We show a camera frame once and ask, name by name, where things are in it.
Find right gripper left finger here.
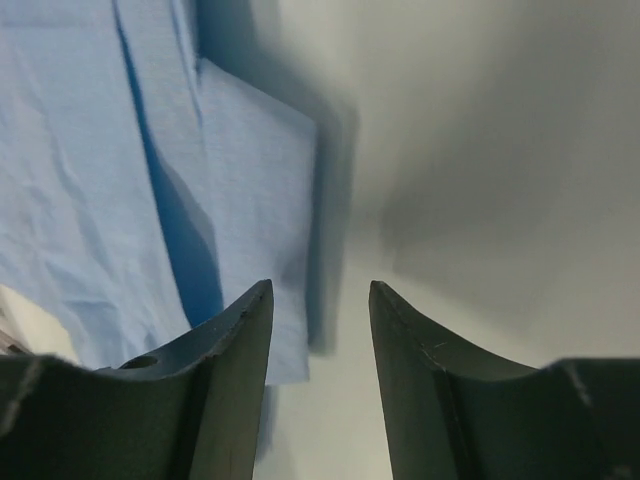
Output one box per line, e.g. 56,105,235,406
1,280,273,480

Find light blue long sleeve shirt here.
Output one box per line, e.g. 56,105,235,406
1,1,316,385

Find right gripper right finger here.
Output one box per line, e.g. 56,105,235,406
369,281,639,479

